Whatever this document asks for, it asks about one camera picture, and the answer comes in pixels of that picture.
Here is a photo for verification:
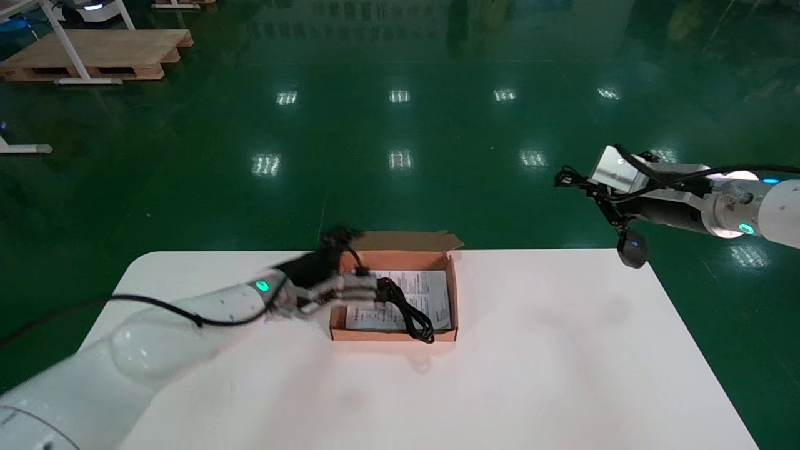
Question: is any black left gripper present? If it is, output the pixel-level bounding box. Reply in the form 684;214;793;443
274;226;365;299

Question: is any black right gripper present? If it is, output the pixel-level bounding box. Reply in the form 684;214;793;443
586;149;768;241

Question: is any thin black wire accessory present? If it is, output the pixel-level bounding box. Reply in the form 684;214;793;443
554;165;650;270

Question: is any brown cardboard storage box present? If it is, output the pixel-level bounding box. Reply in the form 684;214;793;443
329;230;465;343

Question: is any thick black cable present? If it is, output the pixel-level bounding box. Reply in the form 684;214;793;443
374;277;436;344

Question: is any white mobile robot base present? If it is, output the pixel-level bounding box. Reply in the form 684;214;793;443
52;0;129;24

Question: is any printed white instruction sheet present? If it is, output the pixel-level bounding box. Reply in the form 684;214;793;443
346;269;453;332

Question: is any large wooden pallet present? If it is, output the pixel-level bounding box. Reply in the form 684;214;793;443
0;29;194;83

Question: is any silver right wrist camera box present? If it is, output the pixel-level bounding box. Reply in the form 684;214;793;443
589;145;711;203

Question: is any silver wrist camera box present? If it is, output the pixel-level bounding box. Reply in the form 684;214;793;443
299;274;381;311
589;145;711;203

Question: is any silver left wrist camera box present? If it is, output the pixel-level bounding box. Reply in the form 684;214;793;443
299;274;381;311

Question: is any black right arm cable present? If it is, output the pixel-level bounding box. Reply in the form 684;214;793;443
609;144;800;202

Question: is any white metal frame foot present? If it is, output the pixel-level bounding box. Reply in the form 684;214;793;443
0;133;54;155

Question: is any white metal table frame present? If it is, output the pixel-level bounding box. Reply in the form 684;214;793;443
0;0;136;86

